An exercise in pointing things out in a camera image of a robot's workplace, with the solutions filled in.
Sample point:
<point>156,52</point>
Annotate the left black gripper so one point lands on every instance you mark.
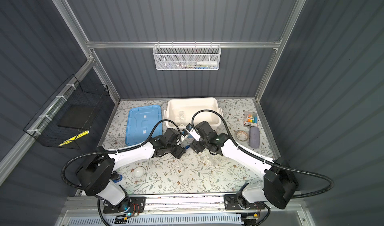
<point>180,151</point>

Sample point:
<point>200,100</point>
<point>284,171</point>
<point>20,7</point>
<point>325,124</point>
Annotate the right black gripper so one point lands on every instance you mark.
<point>196,146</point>

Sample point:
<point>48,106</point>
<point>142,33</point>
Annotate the white plastic storage bin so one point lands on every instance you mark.
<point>192,106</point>

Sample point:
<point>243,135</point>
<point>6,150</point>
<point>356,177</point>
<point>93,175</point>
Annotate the clear test tube rack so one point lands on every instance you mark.
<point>216,160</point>

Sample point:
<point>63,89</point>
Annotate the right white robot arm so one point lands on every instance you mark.
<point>279,185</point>

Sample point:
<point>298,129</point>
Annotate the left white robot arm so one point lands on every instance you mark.
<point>95,173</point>

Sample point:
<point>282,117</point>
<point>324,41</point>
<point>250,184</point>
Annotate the blue plastic bin lid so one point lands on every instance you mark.
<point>140,123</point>

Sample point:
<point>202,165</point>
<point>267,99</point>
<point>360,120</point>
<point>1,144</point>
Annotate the white round dish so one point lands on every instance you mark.
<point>139,172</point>

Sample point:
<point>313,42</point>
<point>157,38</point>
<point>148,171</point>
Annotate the clear tape roll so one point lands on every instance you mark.
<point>242,136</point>

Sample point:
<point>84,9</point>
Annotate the grey eyeglass case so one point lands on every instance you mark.
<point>254,141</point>

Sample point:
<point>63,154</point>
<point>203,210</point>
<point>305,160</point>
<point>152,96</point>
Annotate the colourful marker pack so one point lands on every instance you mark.
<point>250,119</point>

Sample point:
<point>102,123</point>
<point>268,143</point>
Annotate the blue black small device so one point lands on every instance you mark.
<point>115,177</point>

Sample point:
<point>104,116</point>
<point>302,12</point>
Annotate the white bottle in basket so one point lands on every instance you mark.
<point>208,63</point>

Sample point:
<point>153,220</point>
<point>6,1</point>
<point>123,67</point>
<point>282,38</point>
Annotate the black pad in basket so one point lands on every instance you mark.
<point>79,117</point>

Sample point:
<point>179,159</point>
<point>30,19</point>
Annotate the yellow black striped item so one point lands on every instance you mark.
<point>66,142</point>

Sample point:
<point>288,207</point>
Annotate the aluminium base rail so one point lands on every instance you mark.
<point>193,203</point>

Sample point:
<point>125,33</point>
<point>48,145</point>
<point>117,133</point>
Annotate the white wire mesh basket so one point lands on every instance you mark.
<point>185,59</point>

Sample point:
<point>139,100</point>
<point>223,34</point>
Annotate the black wire wall basket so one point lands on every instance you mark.
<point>45,129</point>

